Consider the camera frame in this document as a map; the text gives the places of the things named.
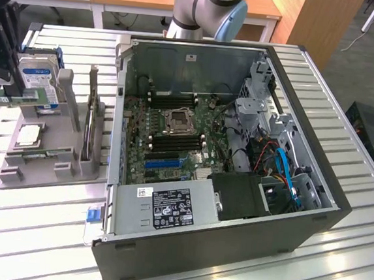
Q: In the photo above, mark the green RAM stick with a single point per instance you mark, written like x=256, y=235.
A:
x=36, y=96
x=38, y=154

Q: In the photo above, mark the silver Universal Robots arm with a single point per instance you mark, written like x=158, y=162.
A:
x=199, y=3

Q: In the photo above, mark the black RAM slot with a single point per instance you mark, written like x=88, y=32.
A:
x=174, y=102
x=178, y=144
x=177, y=140
x=173, y=94
x=177, y=136
x=173, y=98

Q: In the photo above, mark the hard disk with blue label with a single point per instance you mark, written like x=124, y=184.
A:
x=38, y=74

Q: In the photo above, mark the silver CPU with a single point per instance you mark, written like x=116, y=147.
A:
x=29, y=136

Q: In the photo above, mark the graphics card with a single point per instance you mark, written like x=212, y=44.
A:
x=92, y=122

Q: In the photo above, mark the grey parts rack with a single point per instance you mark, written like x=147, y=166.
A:
x=40, y=174

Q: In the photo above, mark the green motherboard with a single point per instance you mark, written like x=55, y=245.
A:
x=132, y=161

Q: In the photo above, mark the blue case latch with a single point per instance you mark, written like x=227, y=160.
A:
x=94, y=214

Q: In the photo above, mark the short black expansion slot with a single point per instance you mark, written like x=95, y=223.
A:
x=151, y=173

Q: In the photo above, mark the long black expansion slot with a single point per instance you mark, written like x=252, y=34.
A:
x=162, y=157

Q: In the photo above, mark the CPU socket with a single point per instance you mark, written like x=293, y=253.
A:
x=179, y=120

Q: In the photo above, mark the silver power supply unit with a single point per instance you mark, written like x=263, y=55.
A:
x=128, y=207

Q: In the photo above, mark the blue expansion slot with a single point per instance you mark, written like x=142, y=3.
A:
x=164, y=165

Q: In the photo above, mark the silver chipset heatsink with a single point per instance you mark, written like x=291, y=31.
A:
x=203, y=175

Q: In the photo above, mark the silver metal disk bay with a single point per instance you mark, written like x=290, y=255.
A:
x=258, y=107

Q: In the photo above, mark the black plastic fan shroud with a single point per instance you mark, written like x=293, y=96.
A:
x=234, y=196

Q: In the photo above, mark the black open PC case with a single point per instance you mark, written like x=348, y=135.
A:
x=196, y=262

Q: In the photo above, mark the wooden cabinet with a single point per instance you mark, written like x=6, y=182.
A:
x=312, y=23

